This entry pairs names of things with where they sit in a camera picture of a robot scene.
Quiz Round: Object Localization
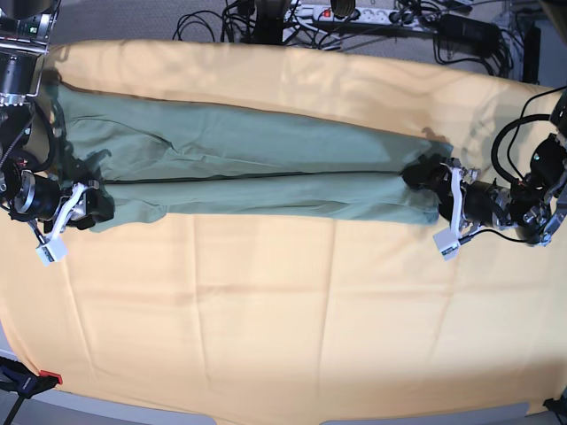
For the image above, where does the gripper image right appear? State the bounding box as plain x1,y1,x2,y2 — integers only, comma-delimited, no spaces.
401,154,509,230

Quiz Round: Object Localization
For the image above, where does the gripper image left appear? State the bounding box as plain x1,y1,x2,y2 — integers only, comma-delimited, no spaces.
12,174,115,230

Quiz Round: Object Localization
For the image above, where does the green T-shirt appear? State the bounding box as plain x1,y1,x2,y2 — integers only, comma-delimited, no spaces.
46,85,452,232

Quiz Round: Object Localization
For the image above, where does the black power adapter brick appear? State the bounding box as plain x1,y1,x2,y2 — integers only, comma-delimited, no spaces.
438,15,501,50

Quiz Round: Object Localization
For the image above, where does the yellow table cloth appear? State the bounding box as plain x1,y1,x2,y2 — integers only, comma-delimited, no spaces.
1,40,566,424

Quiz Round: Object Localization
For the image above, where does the black box right background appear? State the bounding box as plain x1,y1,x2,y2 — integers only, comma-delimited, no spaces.
522,24,541,84

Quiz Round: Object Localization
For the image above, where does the blue red clamp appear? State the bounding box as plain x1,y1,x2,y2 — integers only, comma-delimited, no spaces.
1,357,63,425

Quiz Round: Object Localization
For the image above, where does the white power strip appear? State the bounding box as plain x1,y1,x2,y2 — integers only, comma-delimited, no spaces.
294,4,419,28

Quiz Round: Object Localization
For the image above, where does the black clamp right corner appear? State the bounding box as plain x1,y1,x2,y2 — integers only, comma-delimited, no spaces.
543,396,567,417

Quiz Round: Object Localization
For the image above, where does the black table leg post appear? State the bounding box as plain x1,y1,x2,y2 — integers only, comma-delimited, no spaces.
252,0,289,45

